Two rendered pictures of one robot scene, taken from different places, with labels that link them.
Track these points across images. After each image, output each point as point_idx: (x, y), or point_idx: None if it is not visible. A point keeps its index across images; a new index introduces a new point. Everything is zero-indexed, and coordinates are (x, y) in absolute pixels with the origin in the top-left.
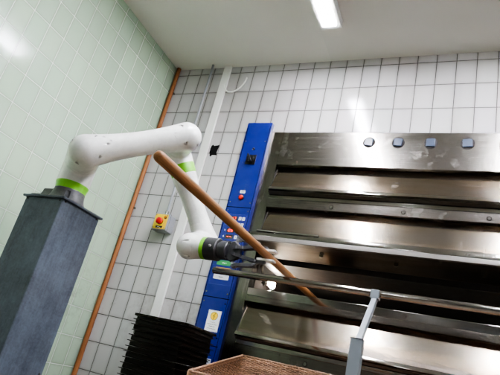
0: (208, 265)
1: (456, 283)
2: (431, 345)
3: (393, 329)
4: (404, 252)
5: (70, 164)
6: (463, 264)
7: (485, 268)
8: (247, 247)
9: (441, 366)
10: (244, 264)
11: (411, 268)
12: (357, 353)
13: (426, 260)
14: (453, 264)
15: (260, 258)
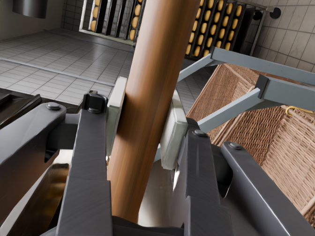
0: None
1: (54, 218)
2: None
3: None
4: (23, 198)
5: None
6: (57, 160)
7: (64, 153)
8: (91, 155)
9: (167, 221)
10: (264, 184)
11: (35, 232)
12: (282, 80)
13: (42, 184)
14: (54, 169)
15: (178, 112)
